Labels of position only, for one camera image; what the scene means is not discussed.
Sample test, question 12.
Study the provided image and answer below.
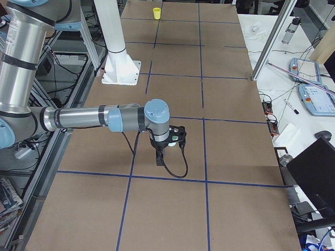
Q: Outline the yellow plastic cup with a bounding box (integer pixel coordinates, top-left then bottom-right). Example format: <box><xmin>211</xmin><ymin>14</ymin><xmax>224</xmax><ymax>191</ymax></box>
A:
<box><xmin>152</xmin><ymin>7</ymin><xmax>161</xmax><ymax>20</ymax></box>

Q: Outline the lower blue teach pendant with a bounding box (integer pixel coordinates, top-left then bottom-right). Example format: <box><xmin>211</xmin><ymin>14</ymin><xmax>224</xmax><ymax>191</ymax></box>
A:
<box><xmin>298</xmin><ymin>84</ymin><xmax>334</xmax><ymax>117</ymax></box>

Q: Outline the long reacher grabber stick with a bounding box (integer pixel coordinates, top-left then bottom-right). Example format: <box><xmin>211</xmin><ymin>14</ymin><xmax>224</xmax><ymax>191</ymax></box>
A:
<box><xmin>265</xmin><ymin>60</ymin><xmax>335</xmax><ymax>95</ymax></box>

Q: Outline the black monitor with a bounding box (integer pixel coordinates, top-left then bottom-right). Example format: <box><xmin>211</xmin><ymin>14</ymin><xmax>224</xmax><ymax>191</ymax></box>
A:
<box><xmin>287</xmin><ymin>138</ymin><xmax>334</xmax><ymax>217</ymax></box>

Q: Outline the blue teach pendant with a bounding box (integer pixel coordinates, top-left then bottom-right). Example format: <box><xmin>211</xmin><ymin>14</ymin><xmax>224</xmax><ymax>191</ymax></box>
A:
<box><xmin>289</xmin><ymin>58</ymin><xmax>322</xmax><ymax>85</ymax></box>
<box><xmin>298</xmin><ymin>84</ymin><xmax>334</xmax><ymax>117</ymax></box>

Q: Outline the clear water bottle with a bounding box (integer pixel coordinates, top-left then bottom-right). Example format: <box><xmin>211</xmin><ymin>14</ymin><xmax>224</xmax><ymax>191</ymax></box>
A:
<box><xmin>281</xmin><ymin>17</ymin><xmax>301</xmax><ymax>44</ymax></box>

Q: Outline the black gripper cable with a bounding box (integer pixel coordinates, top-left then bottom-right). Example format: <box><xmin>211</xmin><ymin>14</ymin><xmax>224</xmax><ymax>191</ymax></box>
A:
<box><xmin>122</xmin><ymin>130</ymin><xmax>189</xmax><ymax>179</ymax></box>

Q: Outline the black marker pen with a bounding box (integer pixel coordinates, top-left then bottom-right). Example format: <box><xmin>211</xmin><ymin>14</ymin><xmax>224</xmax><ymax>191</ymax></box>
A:
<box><xmin>284</xmin><ymin>99</ymin><xmax>299</xmax><ymax>115</ymax></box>

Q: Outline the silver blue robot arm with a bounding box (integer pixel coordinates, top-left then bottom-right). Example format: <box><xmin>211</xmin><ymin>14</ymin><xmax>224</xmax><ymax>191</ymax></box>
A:
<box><xmin>1</xmin><ymin>1</ymin><xmax>186</xmax><ymax>166</ymax></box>

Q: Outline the aluminium frame post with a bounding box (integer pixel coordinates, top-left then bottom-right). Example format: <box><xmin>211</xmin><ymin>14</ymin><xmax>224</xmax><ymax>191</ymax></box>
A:
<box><xmin>251</xmin><ymin>0</ymin><xmax>297</xmax><ymax>81</ymax></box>

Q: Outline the white pedestal column with base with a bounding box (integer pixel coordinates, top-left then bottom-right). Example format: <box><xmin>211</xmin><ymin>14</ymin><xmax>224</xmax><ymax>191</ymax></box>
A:
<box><xmin>94</xmin><ymin>0</ymin><xmax>141</xmax><ymax>86</ymax></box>

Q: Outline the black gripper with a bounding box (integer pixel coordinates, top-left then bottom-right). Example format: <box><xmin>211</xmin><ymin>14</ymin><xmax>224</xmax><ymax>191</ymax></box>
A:
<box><xmin>149</xmin><ymin>125</ymin><xmax>186</xmax><ymax>166</ymax></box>

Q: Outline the upper blue teach pendant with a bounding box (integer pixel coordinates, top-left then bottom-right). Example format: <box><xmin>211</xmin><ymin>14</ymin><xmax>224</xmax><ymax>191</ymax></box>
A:
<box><xmin>289</xmin><ymin>58</ymin><xmax>322</xmax><ymax>85</ymax></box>

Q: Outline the brown paper table cover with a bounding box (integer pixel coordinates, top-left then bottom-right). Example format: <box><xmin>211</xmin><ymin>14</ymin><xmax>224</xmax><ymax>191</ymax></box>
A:
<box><xmin>26</xmin><ymin>1</ymin><xmax>300</xmax><ymax>250</ymax></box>

